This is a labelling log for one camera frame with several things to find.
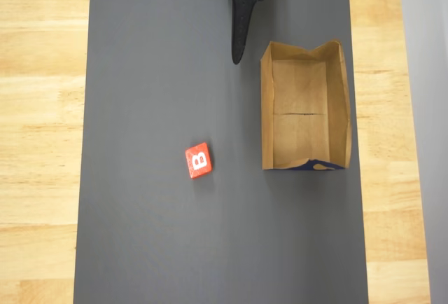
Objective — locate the red letter B block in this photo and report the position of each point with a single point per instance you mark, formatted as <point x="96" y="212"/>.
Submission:
<point x="198" y="160"/>

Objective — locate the brown paper bag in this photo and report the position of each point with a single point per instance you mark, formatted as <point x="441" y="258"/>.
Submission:
<point x="301" y="108"/>

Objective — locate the dark grey mat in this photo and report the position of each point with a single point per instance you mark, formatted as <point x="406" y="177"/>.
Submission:
<point x="157" y="73"/>

